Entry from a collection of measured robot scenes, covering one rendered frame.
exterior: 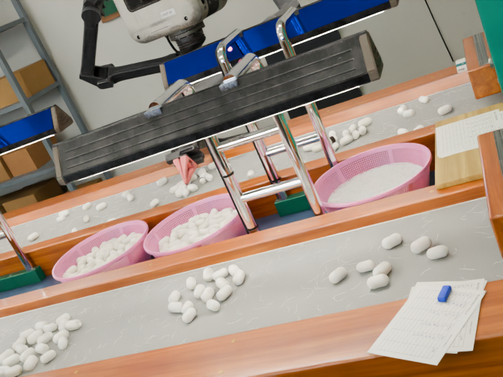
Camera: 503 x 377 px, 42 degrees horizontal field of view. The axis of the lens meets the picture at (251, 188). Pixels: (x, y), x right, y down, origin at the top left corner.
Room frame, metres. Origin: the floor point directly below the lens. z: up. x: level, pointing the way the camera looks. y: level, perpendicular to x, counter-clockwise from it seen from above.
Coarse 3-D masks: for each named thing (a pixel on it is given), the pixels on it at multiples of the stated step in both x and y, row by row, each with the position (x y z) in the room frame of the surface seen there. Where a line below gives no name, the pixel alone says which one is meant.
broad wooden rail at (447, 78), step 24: (456, 72) 1.74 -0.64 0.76; (360, 96) 1.91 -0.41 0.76; (384, 96) 1.80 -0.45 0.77; (408, 96) 1.76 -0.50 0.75; (288, 120) 2.00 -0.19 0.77; (336, 120) 1.84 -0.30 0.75; (144, 168) 2.20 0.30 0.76; (168, 168) 2.08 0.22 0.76; (72, 192) 2.33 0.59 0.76; (96, 192) 2.20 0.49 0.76; (120, 192) 2.14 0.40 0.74; (24, 216) 2.32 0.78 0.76
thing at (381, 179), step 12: (384, 168) 1.40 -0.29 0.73; (396, 168) 1.36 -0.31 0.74; (408, 168) 1.34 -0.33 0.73; (420, 168) 1.32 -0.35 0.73; (360, 180) 1.38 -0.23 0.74; (372, 180) 1.35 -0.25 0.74; (384, 180) 1.34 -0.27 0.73; (396, 180) 1.30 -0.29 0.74; (336, 192) 1.38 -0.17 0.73; (348, 192) 1.36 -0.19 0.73; (360, 192) 1.32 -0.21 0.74; (372, 192) 1.29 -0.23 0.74
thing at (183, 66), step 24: (336, 0) 1.56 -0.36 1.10; (360, 0) 1.53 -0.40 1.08; (384, 0) 1.50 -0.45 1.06; (264, 24) 1.64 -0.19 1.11; (288, 24) 1.60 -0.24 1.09; (312, 24) 1.57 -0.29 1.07; (336, 24) 1.54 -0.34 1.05; (240, 48) 1.65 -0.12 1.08; (264, 48) 1.62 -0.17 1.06; (168, 72) 1.74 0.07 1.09; (192, 72) 1.70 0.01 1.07; (216, 72) 1.67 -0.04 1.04
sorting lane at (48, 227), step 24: (432, 96) 1.70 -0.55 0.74; (456, 96) 1.62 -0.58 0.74; (384, 120) 1.68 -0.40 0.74; (408, 120) 1.60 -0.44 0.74; (432, 120) 1.53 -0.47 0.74; (360, 144) 1.59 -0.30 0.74; (240, 168) 1.83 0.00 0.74; (144, 192) 2.02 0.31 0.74; (168, 192) 1.91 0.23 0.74; (192, 192) 1.81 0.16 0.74; (48, 216) 2.25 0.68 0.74; (72, 216) 2.12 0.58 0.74; (96, 216) 2.00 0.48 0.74; (120, 216) 1.89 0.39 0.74; (0, 240) 2.22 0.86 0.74; (24, 240) 2.09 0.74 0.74
